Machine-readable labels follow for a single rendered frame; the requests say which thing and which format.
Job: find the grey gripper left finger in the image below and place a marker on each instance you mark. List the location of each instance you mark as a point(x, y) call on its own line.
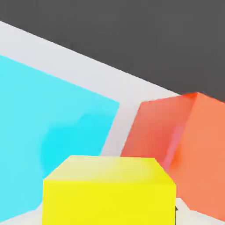
point(39, 215)

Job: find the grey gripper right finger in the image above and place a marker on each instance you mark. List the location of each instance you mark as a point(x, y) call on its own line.
point(179, 213)

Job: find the small yellow cube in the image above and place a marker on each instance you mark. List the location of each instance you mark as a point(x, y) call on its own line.
point(109, 196)

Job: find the large orange box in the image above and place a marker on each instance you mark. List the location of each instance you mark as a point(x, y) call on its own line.
point(198, 149)

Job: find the large cyan box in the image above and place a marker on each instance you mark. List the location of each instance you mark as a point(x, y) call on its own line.
point(44, 123)

